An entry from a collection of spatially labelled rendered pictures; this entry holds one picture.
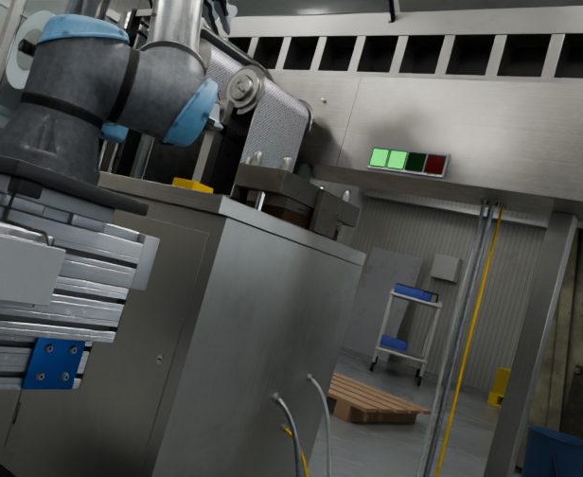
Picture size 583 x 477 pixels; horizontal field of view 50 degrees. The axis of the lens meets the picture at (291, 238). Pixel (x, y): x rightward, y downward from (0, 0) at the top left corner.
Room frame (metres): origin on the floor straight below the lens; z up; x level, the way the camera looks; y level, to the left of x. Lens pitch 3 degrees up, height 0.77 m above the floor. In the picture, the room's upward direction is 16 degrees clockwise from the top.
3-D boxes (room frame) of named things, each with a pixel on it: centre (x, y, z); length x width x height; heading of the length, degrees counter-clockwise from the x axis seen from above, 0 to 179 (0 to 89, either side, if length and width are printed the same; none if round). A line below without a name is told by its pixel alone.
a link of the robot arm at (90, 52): (0.91, 0.37, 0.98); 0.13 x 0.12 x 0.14; 116
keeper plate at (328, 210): (1.74, -0.08, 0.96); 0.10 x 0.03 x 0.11; 143
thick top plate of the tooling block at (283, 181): (1.78, 0.01, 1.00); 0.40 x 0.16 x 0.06; 143
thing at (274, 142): (1.82, 0.12, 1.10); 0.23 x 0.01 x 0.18; 143
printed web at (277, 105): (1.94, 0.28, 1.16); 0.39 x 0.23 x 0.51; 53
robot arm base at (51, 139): (0.91, 0.37, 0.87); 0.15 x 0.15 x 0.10
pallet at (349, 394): (4.68, -0.52, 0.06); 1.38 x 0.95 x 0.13; 51
